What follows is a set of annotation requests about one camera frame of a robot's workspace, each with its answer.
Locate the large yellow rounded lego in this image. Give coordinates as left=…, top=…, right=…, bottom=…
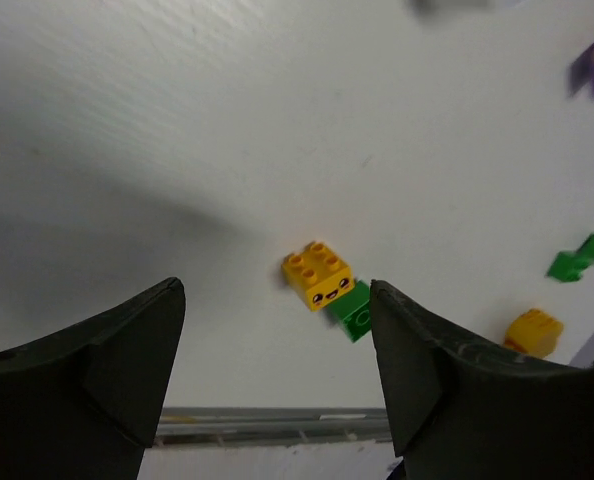
left=503, top=308, right=564, bottom=359

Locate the green square lego near front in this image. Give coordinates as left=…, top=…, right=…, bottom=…
left=325, top=280, right=371, bottom=343

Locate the white divided sorting tray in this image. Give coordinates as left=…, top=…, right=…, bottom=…
left=409, top=0, right=491, bottom=15

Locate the small yellow smiley lego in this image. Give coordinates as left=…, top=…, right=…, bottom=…
left=281, top=241, right=355, bottom=312

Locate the aluminium table frame rail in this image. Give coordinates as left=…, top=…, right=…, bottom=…
left=154, top=407, right=391, bottom=448

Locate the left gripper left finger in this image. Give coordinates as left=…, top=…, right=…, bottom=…
left=0, top=278, right=185, bottom=479

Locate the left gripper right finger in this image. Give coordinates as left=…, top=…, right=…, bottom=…
left=369, top=280, right=594, bottom=479

